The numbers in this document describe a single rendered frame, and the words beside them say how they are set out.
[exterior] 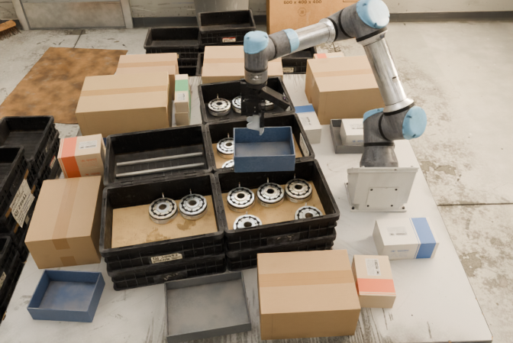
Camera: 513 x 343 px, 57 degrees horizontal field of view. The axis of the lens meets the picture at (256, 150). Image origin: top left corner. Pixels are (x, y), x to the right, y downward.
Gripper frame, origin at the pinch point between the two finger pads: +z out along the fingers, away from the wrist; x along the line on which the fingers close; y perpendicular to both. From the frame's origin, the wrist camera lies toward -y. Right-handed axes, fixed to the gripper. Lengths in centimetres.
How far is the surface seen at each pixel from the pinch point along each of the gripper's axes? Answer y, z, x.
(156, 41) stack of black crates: 78, 58, -208
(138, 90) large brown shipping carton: 57, 17, -60
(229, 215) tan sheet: 12.2, 29.8, 10.7
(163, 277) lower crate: 35, 40, 30
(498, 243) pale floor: -134, 109, -45
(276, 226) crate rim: -4.3, 21.2, 25.0
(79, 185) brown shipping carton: 70, 26, -2
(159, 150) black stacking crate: 43, 27, -26
